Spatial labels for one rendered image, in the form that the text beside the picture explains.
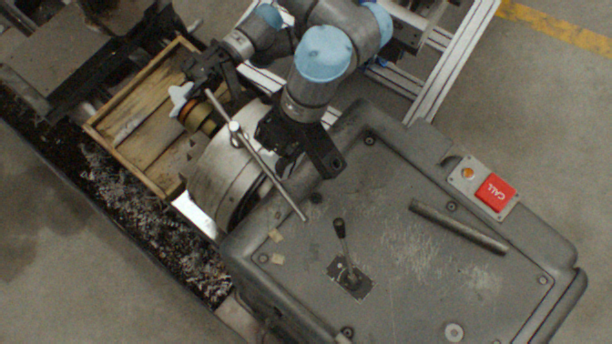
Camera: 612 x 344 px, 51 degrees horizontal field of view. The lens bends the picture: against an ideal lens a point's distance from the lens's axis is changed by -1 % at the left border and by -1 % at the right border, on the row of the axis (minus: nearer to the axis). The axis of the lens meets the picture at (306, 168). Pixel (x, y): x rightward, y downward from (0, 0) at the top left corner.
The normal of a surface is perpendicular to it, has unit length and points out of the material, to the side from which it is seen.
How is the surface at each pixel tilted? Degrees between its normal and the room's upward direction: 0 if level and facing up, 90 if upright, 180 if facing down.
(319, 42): 18
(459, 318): 0
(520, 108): 0
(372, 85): 0
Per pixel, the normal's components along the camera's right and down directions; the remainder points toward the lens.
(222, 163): -0.29, 0.07
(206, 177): -0.44, 0.28
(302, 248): 0.04, -0.32
